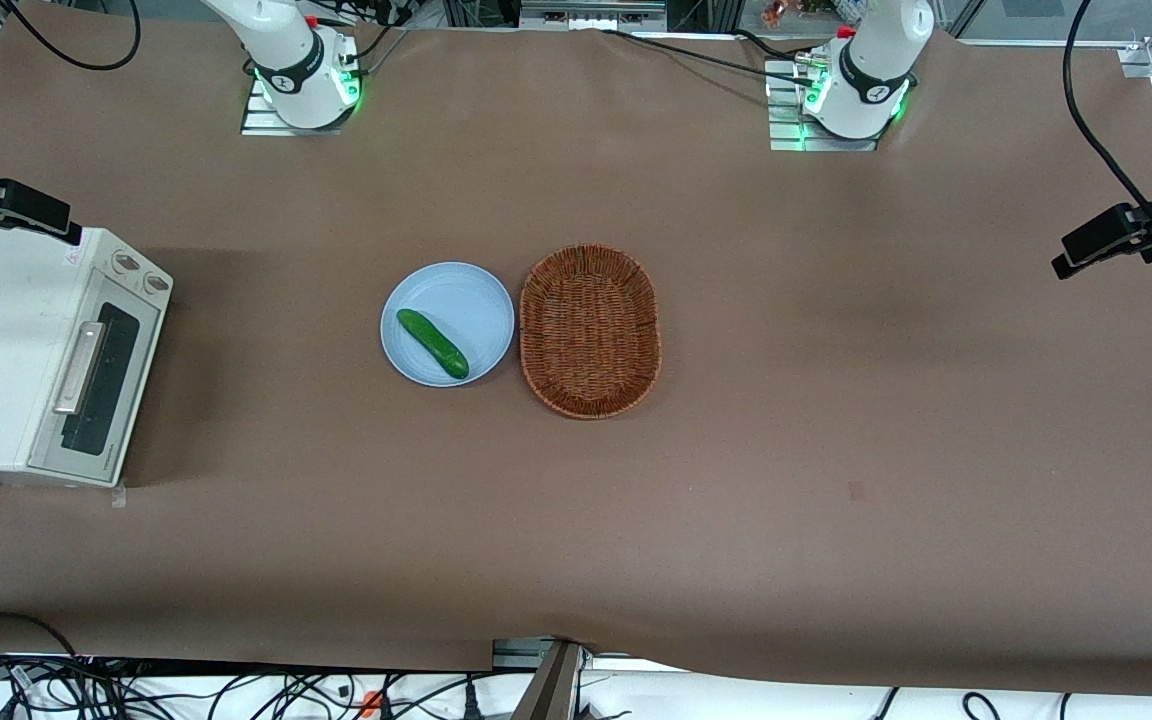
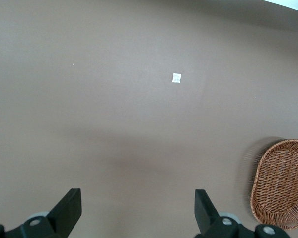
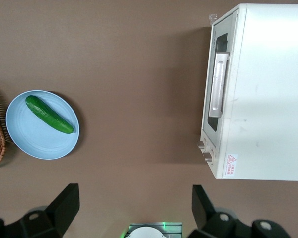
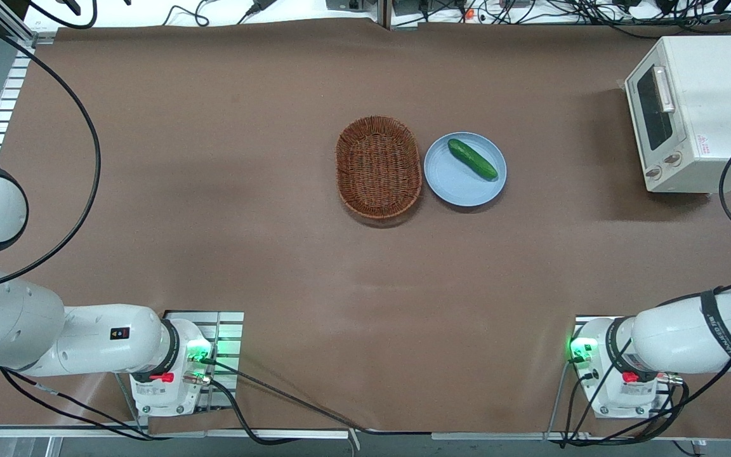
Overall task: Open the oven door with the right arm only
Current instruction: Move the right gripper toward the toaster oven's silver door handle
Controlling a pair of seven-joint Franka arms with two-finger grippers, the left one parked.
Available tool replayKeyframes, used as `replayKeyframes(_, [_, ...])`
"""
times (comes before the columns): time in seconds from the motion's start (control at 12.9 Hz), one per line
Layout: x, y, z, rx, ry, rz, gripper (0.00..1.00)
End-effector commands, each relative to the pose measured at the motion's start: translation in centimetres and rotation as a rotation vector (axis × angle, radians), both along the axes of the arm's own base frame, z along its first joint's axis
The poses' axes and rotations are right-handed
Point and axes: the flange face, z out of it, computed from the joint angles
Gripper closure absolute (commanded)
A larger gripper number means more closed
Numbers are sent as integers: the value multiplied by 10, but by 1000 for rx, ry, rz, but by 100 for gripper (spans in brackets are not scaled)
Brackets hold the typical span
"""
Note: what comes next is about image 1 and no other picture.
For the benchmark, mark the aluminium frame rail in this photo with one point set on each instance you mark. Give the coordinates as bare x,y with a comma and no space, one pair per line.
591,15

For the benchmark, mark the aluminium profile bar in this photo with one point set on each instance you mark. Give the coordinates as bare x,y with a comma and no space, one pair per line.
516,652

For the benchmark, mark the clear tape piece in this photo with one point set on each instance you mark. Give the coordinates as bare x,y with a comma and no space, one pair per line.
119,495

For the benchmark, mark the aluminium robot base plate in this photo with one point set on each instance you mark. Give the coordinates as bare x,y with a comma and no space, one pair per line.
782,125
256,122

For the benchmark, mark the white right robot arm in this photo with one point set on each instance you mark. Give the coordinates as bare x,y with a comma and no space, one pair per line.
286,50

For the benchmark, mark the brown table cover sheet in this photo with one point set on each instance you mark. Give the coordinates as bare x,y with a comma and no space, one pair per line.
836,300

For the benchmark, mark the green cucumber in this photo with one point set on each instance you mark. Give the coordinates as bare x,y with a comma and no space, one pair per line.
433,344

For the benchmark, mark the light blue round plate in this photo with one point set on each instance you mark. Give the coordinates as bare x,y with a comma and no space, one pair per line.
466,300

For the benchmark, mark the round oven knob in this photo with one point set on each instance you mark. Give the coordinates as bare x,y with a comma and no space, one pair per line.
125,262
156,283

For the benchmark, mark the brown woven wicker basket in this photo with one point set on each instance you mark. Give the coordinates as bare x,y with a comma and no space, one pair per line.
588,330

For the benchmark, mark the red white warning sticker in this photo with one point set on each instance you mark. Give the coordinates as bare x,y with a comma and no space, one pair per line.
73,256

